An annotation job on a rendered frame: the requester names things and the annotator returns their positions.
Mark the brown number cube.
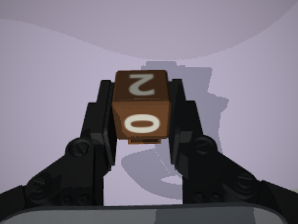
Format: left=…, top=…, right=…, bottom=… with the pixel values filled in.
left=112, top=70, right=171, bottom=140

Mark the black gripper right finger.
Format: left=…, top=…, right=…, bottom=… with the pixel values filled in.
left=168, top=79, right=298, bottom=224

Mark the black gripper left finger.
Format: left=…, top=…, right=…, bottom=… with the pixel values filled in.
left=0, top=80, right=117, bottom=222

